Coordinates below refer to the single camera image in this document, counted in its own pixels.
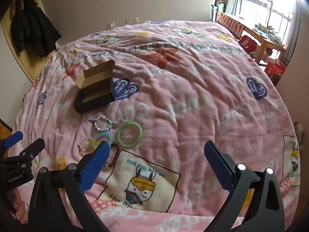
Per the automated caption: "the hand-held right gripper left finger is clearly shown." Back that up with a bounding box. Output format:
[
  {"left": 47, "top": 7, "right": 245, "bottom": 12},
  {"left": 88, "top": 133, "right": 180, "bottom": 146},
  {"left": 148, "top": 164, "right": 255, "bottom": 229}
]
[{"left": 28, "top": 141, "right": 111, "bottom": 232}]

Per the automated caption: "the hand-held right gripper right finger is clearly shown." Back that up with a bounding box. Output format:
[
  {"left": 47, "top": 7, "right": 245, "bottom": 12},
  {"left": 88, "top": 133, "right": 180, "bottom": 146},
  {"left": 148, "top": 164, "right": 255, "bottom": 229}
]
[{"left": 204, "top": 140, "right": 286, "bottom": 232}]

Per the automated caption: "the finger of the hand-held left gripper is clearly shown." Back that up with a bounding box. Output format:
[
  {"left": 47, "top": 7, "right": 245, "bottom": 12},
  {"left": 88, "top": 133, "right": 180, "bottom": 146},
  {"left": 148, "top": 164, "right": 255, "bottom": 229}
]
[
  {"left": 0, "top": 131, "right": 24, "bottom": 160},
  {"left": 3, "top": 139, "right": 45, "bottom": 168}
]

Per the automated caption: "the yellow bead bracelet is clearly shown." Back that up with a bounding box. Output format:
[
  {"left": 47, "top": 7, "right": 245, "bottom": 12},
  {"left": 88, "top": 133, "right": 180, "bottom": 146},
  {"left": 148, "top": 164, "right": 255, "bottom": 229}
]
[{"left": 78, "top": 138, "right": 98, "bottom": 155}]

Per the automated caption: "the dark red bead bracelet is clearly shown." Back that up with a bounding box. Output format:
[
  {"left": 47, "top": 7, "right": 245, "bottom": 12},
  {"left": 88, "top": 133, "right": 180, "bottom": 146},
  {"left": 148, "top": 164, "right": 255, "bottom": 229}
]
[{"left": 103, "top": 143, "right": 121, "bottom": 170}]

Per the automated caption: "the light blue bead bracelet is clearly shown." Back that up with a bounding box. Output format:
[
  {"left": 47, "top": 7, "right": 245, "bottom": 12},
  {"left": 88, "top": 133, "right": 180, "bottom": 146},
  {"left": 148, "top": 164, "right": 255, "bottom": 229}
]
[{"left": 94, "top": 130, "right": 114, "bottom": 146}]

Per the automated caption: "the white bead bracelet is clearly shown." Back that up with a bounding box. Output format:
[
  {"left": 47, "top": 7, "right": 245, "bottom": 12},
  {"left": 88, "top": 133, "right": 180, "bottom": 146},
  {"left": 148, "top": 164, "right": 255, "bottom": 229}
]
[{"left": 89, "top": 117, "right": 118, "bottom": 131}]

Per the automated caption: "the green jade bangle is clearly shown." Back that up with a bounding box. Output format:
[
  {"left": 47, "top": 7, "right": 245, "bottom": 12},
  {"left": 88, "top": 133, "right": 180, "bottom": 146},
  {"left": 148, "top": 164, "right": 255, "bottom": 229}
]
[{"left": 117, "top": 121, "right": 143, "bottom": 147}]

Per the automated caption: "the black cardboard box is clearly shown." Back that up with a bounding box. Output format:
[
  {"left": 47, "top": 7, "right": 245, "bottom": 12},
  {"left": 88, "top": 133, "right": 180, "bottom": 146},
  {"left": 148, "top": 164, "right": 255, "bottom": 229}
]
[{"left": 73, "top": 60, "right": 116, "bottom": 113}]

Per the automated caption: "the person's left hand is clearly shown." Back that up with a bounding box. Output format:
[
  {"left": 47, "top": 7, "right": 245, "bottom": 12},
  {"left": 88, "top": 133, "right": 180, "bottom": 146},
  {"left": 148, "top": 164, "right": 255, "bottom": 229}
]
[{"left": 10, "top": 193, "right": 29, "bottom": 225}]

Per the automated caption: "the orange wooden cabinet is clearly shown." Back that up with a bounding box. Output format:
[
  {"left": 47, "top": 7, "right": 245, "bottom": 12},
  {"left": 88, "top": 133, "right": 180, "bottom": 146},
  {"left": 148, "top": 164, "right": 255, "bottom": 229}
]
[{"left": 0, "top": 118, "right": 13, "bottom": 141}]

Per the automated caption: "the wooden door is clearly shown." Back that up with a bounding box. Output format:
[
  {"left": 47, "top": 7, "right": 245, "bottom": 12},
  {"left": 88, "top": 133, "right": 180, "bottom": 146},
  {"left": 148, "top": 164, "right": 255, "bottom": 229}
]
[{"left": 1, "top": 0, "right": 59, "bottom": 83}]

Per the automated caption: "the pink printed blanket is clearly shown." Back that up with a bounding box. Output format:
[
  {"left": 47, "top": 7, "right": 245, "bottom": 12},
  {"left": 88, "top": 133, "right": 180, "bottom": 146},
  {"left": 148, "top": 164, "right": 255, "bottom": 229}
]
[{"left": 11, "top": 19, "right": 301, "bottom": 232}]

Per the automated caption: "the black fur-hooded jacket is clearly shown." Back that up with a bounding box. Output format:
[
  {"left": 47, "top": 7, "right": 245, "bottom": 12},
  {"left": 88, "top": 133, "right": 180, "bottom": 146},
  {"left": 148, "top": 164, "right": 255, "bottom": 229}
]
[{"left": 11, "top": 0, "right": 32, "bottom": 54}]

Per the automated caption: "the black puffer jacket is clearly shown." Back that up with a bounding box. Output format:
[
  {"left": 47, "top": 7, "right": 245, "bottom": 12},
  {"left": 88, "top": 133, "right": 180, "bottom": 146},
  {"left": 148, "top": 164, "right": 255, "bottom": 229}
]
[{"left": 22, "top": 0, "right": 62, "bottom": 59}]

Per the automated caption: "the red bag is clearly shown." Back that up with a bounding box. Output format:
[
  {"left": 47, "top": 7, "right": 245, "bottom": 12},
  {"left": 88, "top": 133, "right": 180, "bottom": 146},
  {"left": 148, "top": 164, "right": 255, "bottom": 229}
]
[{"left": 264, "top": 60, "right": 286, "bottom": 78}]

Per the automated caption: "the red cartoon cushion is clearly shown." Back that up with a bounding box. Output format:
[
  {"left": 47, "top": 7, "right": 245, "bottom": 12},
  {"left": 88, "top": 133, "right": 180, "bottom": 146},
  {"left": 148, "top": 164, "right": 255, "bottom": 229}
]
[{"left": 239, "top": 35, "right": 258, "bottom": 54}]

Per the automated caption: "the wooden table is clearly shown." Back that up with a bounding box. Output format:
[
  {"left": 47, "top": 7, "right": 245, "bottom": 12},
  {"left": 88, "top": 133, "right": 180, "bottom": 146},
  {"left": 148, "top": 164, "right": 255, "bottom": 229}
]
[{"left": 241, "top": 24, "right": 288, "bottom": 66}]

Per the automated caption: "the red and white patterned box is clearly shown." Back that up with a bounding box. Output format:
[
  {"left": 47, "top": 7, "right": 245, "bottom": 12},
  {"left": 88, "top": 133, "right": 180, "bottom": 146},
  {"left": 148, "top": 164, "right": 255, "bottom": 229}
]
[{"left": 215, "top": 12, "right": 245, "bottom": 38}]

